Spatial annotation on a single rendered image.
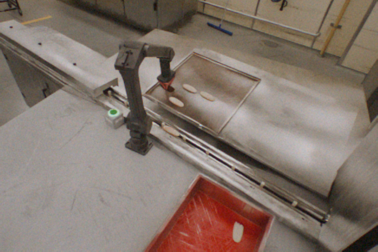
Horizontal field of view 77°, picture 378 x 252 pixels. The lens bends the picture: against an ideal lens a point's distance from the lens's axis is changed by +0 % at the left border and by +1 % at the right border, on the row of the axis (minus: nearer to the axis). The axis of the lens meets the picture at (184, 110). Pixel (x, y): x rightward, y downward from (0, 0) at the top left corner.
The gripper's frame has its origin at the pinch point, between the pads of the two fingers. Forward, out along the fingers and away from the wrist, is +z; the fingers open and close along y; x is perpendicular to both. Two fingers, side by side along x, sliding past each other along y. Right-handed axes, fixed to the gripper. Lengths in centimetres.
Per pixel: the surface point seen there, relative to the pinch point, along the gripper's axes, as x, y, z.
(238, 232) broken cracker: -70, -50, 1
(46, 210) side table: -5, -85, -4
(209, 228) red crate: -60, -55, 1
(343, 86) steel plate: -92, 91, 27
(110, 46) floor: 208, 119, 112
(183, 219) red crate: -50, -57, 0
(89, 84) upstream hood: 35.6, -26.8, -4.9
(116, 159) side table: -9, -52, 1
